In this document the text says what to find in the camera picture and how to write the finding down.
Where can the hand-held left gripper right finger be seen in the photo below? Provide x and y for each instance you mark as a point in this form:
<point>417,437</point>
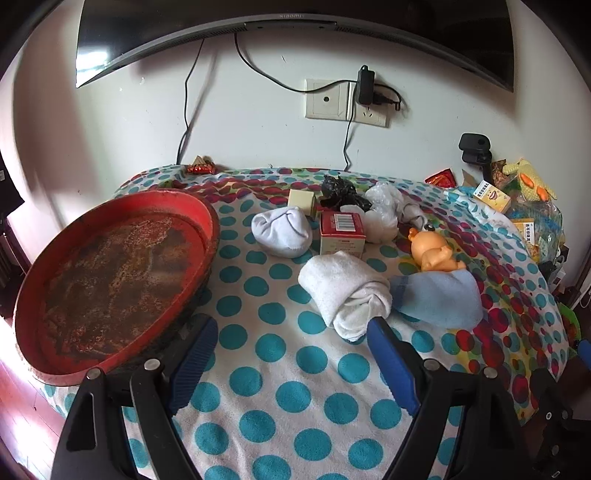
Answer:
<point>392,364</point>

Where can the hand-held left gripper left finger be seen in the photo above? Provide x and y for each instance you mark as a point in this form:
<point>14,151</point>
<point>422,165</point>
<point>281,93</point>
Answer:
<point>194,360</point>

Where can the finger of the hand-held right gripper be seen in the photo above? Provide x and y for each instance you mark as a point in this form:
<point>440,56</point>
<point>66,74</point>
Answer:
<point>585,351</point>
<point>556,420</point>

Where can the blue sock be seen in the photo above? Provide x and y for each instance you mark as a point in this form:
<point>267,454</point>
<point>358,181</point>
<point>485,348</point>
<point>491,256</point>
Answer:
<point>438,300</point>

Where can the white sock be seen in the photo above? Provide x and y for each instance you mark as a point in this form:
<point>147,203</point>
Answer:
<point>341,290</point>

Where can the red round tray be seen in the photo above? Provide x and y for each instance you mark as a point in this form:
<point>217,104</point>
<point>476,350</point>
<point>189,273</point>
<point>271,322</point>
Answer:
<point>111,286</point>

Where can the red box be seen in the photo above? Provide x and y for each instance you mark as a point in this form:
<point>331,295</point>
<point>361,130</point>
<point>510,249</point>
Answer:
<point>342,233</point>

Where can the white plastic bag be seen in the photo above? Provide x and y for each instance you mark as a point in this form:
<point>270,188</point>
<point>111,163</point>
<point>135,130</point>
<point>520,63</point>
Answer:
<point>383,212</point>

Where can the white sock ball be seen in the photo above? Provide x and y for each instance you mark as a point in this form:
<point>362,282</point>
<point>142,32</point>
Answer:
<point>281,233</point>

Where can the beige sock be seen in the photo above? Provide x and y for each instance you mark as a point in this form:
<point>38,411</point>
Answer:
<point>412,211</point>

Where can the black plastic bag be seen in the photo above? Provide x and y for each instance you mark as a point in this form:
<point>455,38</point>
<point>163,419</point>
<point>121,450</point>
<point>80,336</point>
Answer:
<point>339,189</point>

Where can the small cream box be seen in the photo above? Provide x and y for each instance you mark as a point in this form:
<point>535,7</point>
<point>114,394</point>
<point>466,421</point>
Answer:
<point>301,202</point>

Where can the green basket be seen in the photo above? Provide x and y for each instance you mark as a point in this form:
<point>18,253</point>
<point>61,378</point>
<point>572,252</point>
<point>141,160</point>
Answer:
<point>569,321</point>

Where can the polka dot blanket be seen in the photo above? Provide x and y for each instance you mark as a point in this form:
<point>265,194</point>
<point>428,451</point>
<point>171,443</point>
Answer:
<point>286,392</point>

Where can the orange snack packet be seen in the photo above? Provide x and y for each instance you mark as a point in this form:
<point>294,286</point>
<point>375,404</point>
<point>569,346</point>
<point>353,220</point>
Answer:
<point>535,251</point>

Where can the yellow medicine box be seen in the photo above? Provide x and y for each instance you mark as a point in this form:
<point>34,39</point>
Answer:
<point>525,233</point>
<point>490,198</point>

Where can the clear plastic bag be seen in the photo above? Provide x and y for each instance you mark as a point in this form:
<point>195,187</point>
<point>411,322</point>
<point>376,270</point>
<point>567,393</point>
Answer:
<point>547,221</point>

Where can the yellow knitted duck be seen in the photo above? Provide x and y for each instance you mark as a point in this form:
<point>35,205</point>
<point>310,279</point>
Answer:
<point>531,177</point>

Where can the red foil snack packet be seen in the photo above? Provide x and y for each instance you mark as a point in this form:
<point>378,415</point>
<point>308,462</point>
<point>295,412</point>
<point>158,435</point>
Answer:
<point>202,166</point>

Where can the brown patterned packet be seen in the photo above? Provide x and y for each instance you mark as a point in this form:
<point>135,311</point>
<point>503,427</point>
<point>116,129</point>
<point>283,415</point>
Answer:
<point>498,170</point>

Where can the cardboard flap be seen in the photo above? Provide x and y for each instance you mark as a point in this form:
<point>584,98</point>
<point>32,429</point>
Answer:
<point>468,177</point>

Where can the black plug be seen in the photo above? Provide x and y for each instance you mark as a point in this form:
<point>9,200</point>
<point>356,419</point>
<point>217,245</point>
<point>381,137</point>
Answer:
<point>384,99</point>

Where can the black power adapter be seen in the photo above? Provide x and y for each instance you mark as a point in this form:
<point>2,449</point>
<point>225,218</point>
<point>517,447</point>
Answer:
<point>364,85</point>

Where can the black television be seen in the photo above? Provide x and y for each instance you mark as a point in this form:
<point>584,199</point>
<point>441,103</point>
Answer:
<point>295,11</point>

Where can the black clamp mount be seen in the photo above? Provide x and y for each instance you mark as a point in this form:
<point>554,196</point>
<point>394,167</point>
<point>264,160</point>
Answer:
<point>474,145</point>

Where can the white power wall socket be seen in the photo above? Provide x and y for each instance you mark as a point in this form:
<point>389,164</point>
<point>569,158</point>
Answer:
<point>369,117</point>

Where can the white coaxial wall plate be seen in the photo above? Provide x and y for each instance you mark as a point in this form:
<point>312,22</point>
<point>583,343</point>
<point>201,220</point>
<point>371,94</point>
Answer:
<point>327,99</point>

